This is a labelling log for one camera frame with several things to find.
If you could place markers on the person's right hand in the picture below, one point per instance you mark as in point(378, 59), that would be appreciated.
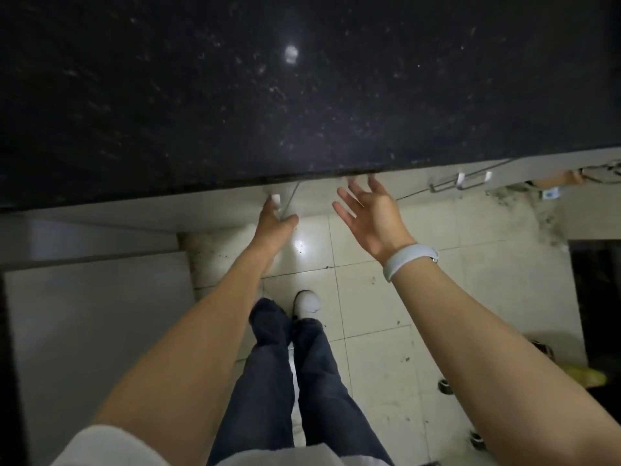
point(376, 223)

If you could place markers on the person's left hand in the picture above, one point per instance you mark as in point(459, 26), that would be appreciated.
point(269, 230)

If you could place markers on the person's left thumb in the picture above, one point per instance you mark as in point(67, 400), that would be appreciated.
point(290, 220)

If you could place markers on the person's right middle finger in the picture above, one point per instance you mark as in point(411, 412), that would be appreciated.
point(360, 185)

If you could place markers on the person's right thumb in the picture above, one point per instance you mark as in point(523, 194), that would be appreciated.
point(344, 217)

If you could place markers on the person's right forearm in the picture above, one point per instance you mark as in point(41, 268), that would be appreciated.
point(485, 344)

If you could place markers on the person's left forearm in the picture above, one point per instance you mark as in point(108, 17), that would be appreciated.
point(194, 344)

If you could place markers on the white cabinet door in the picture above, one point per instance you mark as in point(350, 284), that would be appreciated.
point(412, 181)
point(145, 211)

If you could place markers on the white wristband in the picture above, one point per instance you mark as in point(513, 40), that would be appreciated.
point(405, 259)

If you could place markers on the white shoe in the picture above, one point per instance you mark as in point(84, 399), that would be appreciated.
point(307, 303)

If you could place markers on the dark blue jeans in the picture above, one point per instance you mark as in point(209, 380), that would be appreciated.
point(262, 383)

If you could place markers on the black caster wheel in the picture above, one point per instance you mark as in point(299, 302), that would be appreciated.
point(444, 386)
point(477, 441)

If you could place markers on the wooden block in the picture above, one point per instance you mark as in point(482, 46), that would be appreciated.
point(558, 180)

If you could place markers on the black appliance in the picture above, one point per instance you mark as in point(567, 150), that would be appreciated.
point(597, 305)

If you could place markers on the yellow object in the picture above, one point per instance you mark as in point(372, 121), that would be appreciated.
point(587, 377)

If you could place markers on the white shirt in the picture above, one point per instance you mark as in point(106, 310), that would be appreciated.
point(106, 448)

